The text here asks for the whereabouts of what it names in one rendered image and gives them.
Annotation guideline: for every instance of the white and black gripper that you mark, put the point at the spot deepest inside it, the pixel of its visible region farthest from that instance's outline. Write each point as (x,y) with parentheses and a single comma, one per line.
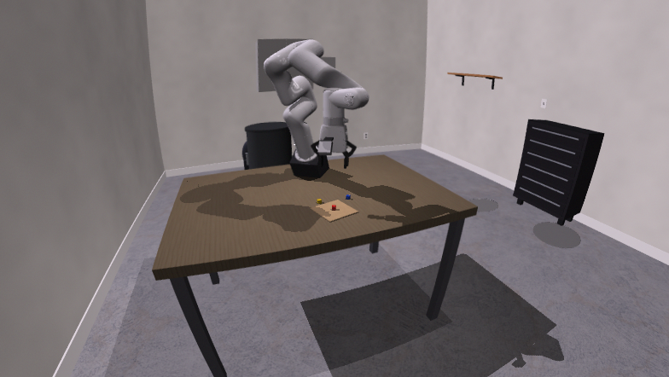
(339,133)

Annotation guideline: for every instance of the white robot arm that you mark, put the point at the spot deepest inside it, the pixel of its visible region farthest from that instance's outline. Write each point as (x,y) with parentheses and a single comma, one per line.
(298,93)

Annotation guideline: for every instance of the beige flat mat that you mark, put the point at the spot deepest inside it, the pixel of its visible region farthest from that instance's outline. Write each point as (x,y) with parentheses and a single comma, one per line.
(342,210)

